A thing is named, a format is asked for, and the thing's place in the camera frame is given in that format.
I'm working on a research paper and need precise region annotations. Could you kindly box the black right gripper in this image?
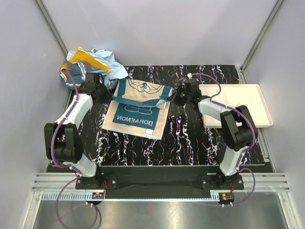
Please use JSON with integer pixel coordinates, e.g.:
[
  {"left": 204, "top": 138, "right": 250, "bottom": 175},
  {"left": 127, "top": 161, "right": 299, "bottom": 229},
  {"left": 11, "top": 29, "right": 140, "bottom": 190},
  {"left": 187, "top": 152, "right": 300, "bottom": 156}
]
[{"left": 167, "top": 85, "right": 191, "bottom": 107}]

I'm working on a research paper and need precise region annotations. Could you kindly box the teal beige Doraemon towel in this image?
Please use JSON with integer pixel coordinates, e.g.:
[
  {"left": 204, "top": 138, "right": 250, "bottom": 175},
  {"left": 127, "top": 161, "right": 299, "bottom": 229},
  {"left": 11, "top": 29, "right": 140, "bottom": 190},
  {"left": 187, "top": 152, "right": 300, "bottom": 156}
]
[{"left": 102, "top": 79, "right": 173, "bottom": 140}]

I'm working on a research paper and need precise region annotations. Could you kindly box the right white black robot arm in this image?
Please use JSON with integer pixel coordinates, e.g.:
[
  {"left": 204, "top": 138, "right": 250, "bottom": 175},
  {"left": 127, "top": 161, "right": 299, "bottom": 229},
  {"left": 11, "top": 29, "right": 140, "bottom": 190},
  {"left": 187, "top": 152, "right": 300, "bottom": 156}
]
[{"left": 168, "top": 79, "right": 257, "bottom": 189}]

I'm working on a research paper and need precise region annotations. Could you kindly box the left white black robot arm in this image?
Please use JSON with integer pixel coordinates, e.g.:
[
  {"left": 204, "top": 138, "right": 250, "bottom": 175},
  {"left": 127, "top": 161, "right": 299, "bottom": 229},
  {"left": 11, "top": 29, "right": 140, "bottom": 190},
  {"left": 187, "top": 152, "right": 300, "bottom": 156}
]
[{"left": 44, "top": 73, "right": 112, "bottom": 189}]

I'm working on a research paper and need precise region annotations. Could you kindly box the light blue towel in basket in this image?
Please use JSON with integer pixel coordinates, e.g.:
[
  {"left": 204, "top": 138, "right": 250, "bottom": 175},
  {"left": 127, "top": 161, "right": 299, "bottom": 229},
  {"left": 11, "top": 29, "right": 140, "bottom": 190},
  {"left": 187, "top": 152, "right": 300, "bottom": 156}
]
[{"left": 66, "top": 49, "right": 129, "bottom": 80}]

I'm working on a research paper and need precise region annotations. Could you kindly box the yellow towel in basket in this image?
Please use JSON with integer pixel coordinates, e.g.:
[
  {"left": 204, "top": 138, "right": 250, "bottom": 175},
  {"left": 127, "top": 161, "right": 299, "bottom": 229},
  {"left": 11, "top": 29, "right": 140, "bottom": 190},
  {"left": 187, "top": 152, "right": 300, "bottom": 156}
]
[{"left": 67, "top": 47, "right": 111, "bottom": 73}]

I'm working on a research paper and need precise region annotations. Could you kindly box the white square tray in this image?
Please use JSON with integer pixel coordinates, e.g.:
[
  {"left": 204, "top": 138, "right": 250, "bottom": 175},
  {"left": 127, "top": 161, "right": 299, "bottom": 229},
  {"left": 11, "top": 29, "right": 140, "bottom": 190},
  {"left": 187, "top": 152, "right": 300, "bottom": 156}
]
[{"left": 199, "top": 84, "right": 273, "bottom": 128}]

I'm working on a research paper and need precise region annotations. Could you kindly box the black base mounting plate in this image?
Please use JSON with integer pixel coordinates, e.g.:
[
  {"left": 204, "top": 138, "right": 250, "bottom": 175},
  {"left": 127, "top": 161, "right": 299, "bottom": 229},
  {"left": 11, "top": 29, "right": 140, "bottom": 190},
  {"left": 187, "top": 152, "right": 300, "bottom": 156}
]
[{"left": 76, "top": 166, "right": 244, "bottom": 200}]

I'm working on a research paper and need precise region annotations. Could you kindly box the left small circuit board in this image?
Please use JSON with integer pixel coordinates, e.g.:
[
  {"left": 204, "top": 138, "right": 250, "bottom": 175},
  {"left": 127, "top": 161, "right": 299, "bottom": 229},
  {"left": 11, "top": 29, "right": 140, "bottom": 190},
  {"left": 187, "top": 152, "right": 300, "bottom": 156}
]
[{"left": 92, "top": 192, "right": 105, "bottom": 199}]

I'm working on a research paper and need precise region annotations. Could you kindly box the small circuit board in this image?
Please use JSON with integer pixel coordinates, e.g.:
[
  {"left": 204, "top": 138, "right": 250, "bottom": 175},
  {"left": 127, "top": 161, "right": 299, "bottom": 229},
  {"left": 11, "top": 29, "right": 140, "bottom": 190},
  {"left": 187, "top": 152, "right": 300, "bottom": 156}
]
[
  {"left": 221, "top": 192, "right": 234, "bottom": 200},
  {"left": 92, "top": 192, "right": 105, "bottom": 199}
]

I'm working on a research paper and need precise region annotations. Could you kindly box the right small circuit board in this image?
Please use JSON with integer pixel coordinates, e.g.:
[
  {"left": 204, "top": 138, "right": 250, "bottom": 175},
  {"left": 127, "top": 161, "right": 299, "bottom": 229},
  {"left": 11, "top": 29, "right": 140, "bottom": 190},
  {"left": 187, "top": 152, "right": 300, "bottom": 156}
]
[{"left": 221, "top": 192, "right": 234, "bottom": 200}]

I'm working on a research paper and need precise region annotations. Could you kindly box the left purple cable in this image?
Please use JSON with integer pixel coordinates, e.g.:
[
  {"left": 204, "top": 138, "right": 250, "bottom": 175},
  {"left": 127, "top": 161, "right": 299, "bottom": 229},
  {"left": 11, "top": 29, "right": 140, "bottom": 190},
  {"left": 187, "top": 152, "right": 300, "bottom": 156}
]
[{"left": 49, "top": 68, "right": 102, "bottom": 229}]

